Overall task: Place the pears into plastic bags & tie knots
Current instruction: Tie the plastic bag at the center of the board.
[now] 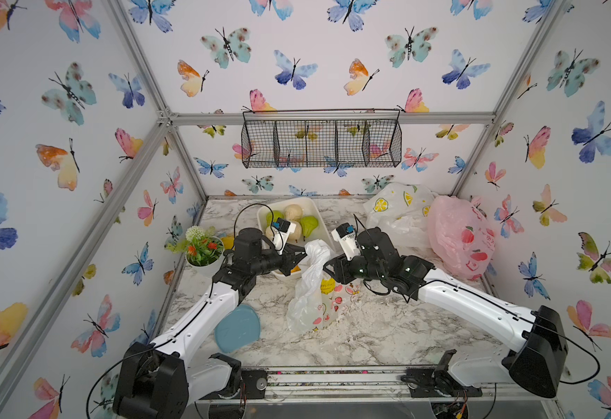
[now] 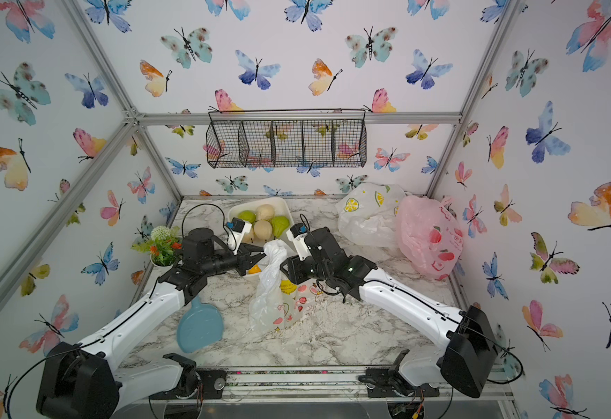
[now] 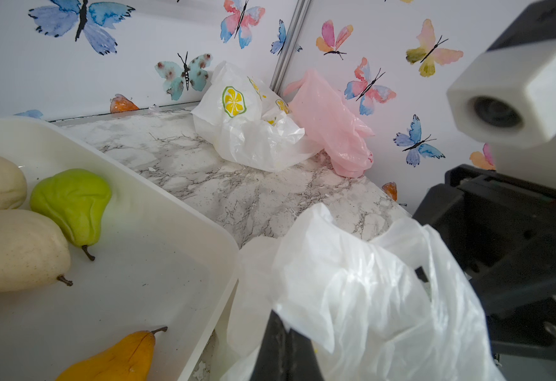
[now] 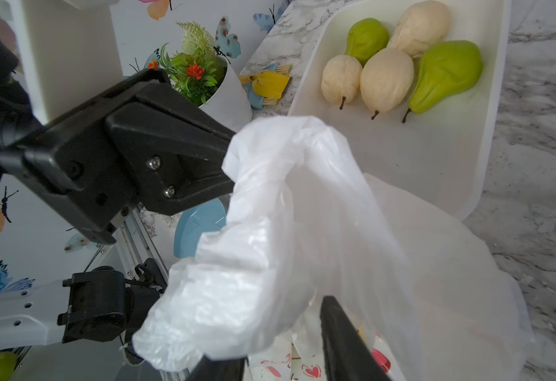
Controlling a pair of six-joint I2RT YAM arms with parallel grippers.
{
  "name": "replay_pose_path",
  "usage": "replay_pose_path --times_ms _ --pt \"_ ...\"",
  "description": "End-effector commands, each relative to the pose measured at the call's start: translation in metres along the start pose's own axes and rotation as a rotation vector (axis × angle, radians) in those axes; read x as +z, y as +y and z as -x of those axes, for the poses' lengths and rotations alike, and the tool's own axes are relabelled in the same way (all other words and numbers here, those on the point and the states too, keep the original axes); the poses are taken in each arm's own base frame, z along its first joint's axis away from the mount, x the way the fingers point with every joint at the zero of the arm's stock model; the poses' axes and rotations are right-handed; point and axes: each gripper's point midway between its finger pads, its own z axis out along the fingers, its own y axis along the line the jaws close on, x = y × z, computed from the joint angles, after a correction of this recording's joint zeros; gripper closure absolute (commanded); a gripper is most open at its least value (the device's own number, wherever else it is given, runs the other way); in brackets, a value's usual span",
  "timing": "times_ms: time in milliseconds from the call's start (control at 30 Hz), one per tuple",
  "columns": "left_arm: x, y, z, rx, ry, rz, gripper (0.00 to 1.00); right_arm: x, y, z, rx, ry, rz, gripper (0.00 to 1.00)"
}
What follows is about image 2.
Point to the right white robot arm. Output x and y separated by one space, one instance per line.
465 346

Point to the yellow orange fruit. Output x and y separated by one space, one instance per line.
254 270

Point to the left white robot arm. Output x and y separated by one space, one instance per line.
85 379

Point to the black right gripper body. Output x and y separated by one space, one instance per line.
305 271

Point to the white cartoon print plastic bag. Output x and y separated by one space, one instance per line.
279 304

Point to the light green pear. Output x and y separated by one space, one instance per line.
247 216

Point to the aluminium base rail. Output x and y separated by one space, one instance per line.
275 385

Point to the dark green pear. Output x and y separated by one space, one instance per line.
280 224

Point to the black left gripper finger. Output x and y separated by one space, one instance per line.
245 263
250 251

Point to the black wire mesh basket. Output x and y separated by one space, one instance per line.
281 139

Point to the pink apple print plastic bag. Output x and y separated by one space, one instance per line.
428 236

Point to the white rectangular fruit tray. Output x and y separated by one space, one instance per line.
281 209

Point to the potted plant white pot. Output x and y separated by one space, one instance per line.
163 245

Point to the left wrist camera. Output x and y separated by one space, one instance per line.
236 230

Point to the blue paddle shaped board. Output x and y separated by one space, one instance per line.
200 327

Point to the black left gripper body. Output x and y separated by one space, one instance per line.
225 262

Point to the white lemon print plastic bag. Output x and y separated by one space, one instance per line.
367 215

